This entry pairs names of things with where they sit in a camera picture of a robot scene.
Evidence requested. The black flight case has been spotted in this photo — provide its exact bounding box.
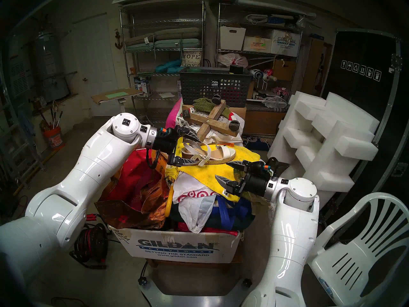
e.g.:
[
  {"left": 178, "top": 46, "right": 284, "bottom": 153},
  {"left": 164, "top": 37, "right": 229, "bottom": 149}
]
[{"left": 315, "top": 28, "right": 409, "bottom": 243}]

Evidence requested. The blue patterned rug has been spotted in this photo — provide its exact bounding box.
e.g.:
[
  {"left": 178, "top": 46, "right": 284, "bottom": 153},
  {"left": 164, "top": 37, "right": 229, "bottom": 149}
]
[{"left": 242, "top": 135, "right": 272, "bottom": 152}]

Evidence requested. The white plastic chair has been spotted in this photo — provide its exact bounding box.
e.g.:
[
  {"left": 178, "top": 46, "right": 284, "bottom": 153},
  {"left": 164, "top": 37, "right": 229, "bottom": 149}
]
[{"left": 307, "top": 192, "right": 409, "bottom": 307}]

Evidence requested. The white storage bin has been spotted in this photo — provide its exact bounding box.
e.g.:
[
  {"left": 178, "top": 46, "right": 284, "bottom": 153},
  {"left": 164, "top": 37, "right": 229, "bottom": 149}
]
[{"left": 219, "top": 26, "right": 246, "bottom": 51}]

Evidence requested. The pale teal seat cushion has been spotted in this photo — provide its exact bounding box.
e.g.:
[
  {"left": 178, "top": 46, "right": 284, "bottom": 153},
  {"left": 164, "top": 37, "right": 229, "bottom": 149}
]
[{"left": 126, "top": 38, "right": 202, "bottom": 51}]

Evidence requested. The brown wooden chest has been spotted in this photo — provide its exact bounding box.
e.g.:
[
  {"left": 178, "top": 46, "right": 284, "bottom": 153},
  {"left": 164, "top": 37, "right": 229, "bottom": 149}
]
[{"left": 244, "top": 110, "right": 286, "bottom": 136}]

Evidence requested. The small Gildan cardboard box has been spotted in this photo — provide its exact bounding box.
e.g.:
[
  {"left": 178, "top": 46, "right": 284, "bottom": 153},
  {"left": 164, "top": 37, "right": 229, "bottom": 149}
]
[{"left": 270, "top": 29, "right": 301, "bottom": 57}]

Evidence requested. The blue fabric bag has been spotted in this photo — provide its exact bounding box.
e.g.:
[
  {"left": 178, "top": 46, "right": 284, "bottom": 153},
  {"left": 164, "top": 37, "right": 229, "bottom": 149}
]
[{"left": 169, "top": 194, "right": 256, "bottom": 232}]

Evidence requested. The white strap wedge sandal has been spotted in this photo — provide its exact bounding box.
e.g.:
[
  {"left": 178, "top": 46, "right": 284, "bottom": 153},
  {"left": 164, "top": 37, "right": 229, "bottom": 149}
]
[{"left": 181, "top": 139, "right": 237, "bottom": 167}]

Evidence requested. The brown wooden cabinet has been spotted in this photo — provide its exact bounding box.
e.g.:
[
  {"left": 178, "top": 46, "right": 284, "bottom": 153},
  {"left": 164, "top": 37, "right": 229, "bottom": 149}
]
[{"left": 302, "top": 38, "right": 333, "bottom": 96}]

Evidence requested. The red orange tote bag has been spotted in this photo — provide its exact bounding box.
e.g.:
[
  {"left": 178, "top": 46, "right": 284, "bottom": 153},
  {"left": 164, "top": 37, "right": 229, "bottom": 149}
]
[{"left": 95, "top": 148, "right": 170, "bottom": 231}]

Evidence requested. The red black cable reel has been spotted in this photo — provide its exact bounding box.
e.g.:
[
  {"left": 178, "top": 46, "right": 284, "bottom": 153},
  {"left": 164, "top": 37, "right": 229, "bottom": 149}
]
[{"left": 70, "top": 214, "right": 111, "bottom": 270}]

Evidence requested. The grey water heater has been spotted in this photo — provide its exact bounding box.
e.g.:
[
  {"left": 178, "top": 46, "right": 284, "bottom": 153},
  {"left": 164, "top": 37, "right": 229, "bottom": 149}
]
[{"left": 34, "top": 30, "right": 71, "bottom": 102}]

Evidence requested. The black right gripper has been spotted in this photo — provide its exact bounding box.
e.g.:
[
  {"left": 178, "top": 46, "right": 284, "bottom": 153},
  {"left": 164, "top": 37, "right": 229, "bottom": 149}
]
[{"left": 215, "top": 161, "right": 272, "bottom": 195}]

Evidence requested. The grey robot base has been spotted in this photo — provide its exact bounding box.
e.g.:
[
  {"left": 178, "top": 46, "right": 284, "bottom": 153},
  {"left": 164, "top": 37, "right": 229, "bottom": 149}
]
[{"left": 139, "top": 262, "right": 253, "bottom": 307}]

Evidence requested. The large Gildan cardboard box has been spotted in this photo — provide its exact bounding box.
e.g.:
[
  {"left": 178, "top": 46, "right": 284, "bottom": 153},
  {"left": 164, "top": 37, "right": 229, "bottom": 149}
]
[{"left": 109, "top": 225, "right": 243, "bottom": 264}]

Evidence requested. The yellow towel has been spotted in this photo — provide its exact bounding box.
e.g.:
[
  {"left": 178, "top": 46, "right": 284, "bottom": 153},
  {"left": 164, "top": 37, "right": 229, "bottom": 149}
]
[{"left": 166, "top": 138, "right": 261, "bottom": 203}]

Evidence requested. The white pink plastic bag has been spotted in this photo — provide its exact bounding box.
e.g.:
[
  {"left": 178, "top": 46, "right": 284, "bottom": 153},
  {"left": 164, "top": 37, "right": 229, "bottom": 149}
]
[{"left": 220, "top": 53, "right": 249, "bottom": 68}]

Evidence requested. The chrome wire shelf rack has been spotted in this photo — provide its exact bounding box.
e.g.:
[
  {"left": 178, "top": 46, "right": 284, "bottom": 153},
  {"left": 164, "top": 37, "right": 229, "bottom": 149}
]
[
  {"left": 216, "top": 3, "right": 304, "bottom": 96},
  {"left": 119, "top": 1, "right": 206, "bottom": 124}
]

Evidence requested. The white foam packing frame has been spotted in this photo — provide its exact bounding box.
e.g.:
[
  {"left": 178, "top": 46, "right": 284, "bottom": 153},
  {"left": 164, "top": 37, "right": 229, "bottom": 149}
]
[{"left": 267, "top": 91, "right": 381, "bottom": 222}]

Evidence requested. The olive seat cushion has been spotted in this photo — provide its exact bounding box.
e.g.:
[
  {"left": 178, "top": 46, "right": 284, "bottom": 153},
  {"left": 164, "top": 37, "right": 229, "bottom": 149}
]
[{"left": 124, "top": 27, "right": 202, "bottom": 46}]

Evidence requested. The black mesh basket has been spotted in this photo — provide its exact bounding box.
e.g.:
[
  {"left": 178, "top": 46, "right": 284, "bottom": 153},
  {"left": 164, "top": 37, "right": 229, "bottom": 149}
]
[{"left": 179, "top": 67, "right": 253, "bottom": 108}]

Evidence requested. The pink pillow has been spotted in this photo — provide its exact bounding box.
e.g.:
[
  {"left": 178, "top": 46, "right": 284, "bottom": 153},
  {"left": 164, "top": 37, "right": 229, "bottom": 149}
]
[{"left": 165, "top": 98, "right": 183, "bottom": 139}]

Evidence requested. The turquoise pillow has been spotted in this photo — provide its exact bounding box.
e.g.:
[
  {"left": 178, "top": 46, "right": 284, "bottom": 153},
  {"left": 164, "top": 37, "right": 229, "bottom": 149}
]
[{"left": 155, "top": 59, "right": 182, "bottom": 74}]

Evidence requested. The wooden cross caster dolly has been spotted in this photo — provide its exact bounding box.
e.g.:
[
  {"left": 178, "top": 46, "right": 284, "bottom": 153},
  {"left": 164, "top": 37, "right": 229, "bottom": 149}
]
[{"left": 183, "top": 95, "right": 242, "bottom": 140}]

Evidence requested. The grey furnace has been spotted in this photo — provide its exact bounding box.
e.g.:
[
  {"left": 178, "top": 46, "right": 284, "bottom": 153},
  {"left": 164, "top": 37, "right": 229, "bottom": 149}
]
[{"left": 8, "top": 51, "right": 32, "bottom": 99}]

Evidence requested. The white panel door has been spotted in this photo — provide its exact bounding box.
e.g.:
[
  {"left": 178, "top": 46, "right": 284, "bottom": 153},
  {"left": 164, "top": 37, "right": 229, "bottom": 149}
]
[{"left": 72, "top": 14, "right": 123, "bottom": 117}]

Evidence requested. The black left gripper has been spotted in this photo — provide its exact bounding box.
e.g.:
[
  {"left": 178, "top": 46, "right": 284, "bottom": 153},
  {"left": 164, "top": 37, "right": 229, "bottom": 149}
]
[{"left": 153, "top": 127, "right": 202, "bottom": 167}]

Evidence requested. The white box orange label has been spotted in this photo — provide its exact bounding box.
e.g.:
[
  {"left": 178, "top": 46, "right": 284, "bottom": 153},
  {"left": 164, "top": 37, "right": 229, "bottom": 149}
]
[{"left": 243, "top": 36, "right": 272, "bottom": 53}]

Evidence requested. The wood top rolling table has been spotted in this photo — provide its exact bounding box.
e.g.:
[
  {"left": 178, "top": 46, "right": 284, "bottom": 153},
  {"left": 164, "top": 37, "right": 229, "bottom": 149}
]
[{"left": 91, "top": 87, "right": 145, "bottom": 118}]

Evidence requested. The HOPE sign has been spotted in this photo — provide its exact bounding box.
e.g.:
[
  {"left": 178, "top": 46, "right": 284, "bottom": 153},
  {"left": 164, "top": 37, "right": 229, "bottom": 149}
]
[{"left": 181, "top": 51, "right": 203, "bottom": 67}]

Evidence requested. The orange bucket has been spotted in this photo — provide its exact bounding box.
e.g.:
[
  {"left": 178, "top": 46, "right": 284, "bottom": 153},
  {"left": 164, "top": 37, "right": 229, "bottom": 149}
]
[{"left": 43, "top": 126, "right": 65, "bottom": 150}]

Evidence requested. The blue white product box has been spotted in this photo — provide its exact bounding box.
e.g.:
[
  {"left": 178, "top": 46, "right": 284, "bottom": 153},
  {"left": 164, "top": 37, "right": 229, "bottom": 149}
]
[{"left": 134, "top": 76, "right": 153, "bottom": 97}]

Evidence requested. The brown cardboard box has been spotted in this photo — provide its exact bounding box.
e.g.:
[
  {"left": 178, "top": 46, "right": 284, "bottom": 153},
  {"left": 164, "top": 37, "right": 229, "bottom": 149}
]
[{"left": 273, "top": 59, "right": 297, "bottom": 81}]

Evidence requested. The white red plastic bag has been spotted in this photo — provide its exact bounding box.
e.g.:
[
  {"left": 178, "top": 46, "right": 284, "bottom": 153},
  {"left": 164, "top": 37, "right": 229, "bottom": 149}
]
[{"left": 173, "top": 172, "right": 224, "bottom": 234}]

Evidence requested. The green knit glove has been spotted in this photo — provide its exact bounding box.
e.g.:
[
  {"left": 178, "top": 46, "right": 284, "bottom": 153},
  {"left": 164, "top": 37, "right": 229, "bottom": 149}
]
[{"left": 193, "top": 98, "right": 231, "bottom": 118}]

